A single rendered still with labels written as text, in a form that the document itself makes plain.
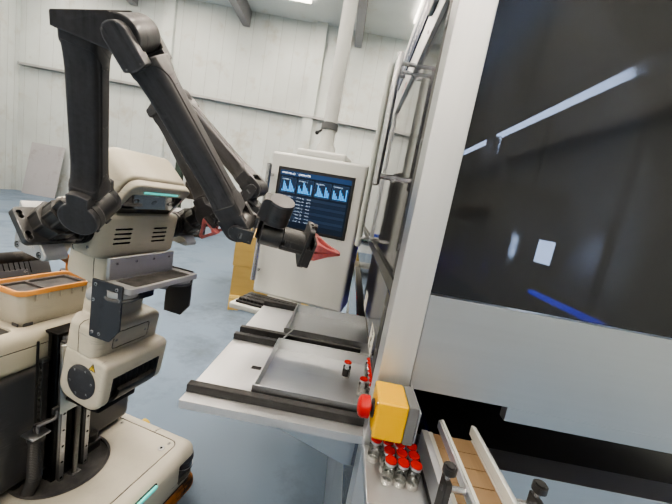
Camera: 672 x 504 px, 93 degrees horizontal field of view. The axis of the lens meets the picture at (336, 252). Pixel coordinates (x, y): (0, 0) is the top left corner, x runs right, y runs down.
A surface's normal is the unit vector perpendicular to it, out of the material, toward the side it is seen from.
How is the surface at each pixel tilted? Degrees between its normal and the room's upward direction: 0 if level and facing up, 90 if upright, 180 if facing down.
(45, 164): 80
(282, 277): 90
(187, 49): 90
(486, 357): 90
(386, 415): 90
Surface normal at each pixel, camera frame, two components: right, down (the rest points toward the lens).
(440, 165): -0.05, 0.14
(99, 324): -0.27, 0.10
